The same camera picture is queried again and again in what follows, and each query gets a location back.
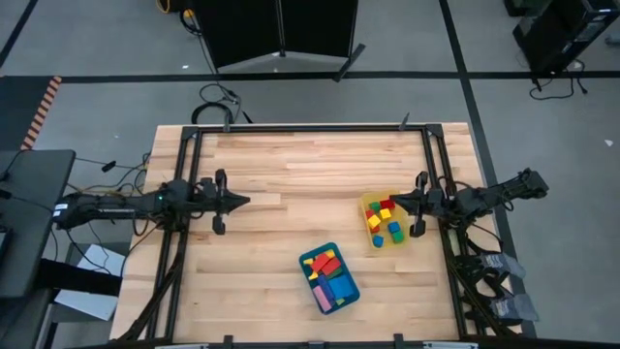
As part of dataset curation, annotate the yellow wooden arch block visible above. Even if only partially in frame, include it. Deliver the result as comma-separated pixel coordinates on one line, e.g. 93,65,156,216
302,257,320,282

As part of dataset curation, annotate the black cabinet cable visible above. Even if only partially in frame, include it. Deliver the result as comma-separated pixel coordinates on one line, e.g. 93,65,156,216
528,60,590,102

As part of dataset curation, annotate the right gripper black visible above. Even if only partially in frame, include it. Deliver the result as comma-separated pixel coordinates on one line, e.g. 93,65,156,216
389,170,457,238

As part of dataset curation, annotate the black desk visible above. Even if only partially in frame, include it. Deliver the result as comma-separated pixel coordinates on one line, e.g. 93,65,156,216
0,148,78,300

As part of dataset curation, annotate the black mat with hazard edge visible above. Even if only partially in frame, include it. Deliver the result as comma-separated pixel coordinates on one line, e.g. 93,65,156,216
0,76,63,151

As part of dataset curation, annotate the yellow translucent plastic bin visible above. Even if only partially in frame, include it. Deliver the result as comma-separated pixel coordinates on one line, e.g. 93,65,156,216
358,189,412,251

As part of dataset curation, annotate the purple wooden block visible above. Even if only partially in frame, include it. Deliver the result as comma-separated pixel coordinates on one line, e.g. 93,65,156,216
317,273,336,301

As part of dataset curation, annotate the blue plastic bin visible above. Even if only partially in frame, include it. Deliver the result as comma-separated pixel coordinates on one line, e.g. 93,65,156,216
297,241,361,316

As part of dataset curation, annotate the black equipment cabinet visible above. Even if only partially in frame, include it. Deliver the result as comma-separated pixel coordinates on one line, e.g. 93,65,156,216
511,0,620,79

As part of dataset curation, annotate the black folding partition screen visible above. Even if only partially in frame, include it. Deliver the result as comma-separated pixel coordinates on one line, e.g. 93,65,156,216
192,0,367,82

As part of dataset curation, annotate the large blue wooden block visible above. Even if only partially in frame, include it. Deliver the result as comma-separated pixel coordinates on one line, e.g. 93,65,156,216
327,274,356,300

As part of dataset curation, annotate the black coiled floor cable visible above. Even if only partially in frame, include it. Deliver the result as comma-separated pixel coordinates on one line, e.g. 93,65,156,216
190,82,254,126

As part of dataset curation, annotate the black cable bundle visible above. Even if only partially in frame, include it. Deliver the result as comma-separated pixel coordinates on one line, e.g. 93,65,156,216
448,225,508,335

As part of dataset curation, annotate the grey patterned sandbag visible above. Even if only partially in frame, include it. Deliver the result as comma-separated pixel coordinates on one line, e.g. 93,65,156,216
481,251,527,280
489,293,540,325

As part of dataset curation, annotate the yellow power cable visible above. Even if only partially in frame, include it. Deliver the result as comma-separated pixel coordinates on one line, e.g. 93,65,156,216
154,0,197,21

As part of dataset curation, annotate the white paper sheet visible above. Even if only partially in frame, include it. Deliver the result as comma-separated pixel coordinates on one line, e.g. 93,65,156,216
53,243,128,322

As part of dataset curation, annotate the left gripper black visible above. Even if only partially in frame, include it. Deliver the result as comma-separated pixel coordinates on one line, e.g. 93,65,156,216
197,169,252,237

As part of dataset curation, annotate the pink wooden block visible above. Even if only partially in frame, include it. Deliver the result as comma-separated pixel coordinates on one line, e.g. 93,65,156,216
312,284,333,313

